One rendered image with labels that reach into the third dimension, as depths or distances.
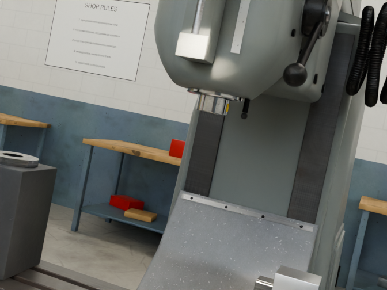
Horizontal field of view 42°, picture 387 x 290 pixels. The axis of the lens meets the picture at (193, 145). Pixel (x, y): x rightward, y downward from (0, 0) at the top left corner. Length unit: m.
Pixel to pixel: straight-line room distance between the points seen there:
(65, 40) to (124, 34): 0.74
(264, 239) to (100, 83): 4.77
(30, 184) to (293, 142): 0.54
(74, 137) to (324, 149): 4.92
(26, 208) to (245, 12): 0.50
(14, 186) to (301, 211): 0.58
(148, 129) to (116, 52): 0.93
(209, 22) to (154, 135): 4.76
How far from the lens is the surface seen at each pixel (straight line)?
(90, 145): 4.82
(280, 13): 0.69
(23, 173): 0.88
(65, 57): 6.03
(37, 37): 6.30
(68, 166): 5.89
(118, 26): 5.75
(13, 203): 0.89
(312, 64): 0.84
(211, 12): 0.64
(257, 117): 1.12
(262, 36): 0.67
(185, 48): 0.64
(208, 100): 0.73
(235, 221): 1.11
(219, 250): 1.10
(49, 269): 1.00
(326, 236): 1.13
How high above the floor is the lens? 1.27
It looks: 3 degrees down
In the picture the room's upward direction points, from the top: 11 degrees clockwise
